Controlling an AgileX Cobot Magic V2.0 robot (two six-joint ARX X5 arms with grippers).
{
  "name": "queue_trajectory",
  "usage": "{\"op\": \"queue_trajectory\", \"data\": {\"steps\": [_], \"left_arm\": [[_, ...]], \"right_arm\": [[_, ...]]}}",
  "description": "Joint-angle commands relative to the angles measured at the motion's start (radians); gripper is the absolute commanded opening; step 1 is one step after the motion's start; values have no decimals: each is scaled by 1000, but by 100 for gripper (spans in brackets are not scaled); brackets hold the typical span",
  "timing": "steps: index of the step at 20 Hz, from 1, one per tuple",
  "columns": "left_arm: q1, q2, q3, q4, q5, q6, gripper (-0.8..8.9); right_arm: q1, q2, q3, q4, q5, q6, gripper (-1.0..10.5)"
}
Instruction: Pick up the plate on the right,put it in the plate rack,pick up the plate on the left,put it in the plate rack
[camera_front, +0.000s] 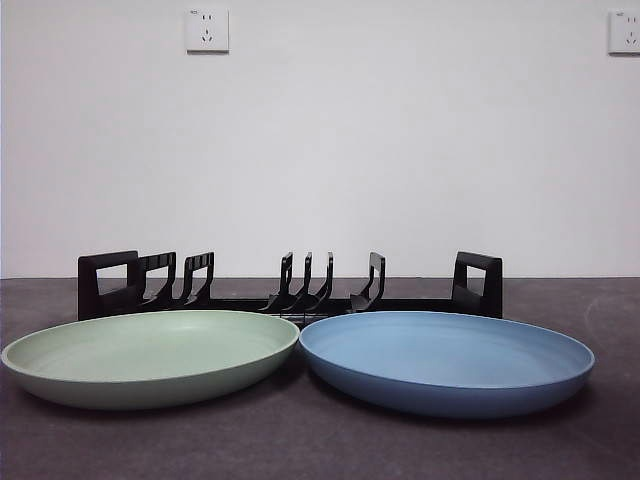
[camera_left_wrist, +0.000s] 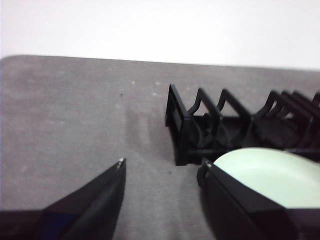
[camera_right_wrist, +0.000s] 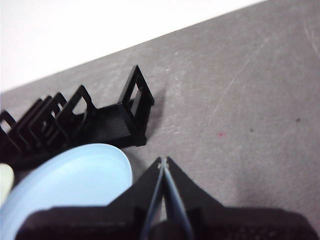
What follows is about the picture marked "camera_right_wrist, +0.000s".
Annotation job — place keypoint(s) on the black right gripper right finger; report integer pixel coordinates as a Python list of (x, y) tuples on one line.
[(237, 222)]

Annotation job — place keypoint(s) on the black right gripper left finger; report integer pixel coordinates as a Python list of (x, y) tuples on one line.
[(100, 222)]

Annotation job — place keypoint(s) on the light blue plate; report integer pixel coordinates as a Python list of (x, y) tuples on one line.
[(70, 180)]

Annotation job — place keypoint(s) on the pale green plate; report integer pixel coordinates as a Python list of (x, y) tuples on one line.
[(5, 178)]

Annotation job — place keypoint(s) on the black plate rack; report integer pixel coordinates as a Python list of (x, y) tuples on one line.
[(110, 120)]

